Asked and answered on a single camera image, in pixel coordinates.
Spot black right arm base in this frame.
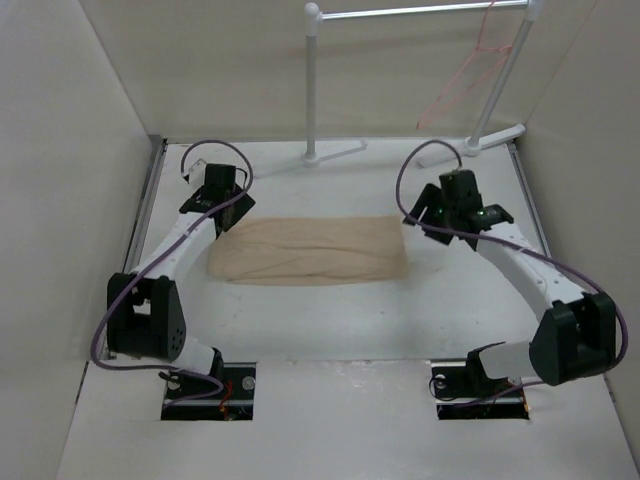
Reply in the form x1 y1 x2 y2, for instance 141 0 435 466
428 344 530 421

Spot white clothes rack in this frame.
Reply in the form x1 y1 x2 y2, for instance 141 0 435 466
249 0 546 179

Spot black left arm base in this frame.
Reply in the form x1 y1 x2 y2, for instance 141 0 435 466
159 353 257 421

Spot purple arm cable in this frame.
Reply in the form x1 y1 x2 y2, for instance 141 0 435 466
88 139 254 401
394 138 629 407

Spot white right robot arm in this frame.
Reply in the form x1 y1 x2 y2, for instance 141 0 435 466
405 170 617 396

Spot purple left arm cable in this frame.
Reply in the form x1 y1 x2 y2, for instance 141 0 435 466
88 139 254 401

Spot beige trousers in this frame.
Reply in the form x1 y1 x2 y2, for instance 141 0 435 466
208 216 408 287

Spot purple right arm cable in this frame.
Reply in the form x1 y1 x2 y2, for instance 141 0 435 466
394 138 629 407

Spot pink wire hanger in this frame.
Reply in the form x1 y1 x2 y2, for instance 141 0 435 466
416 1 514 130

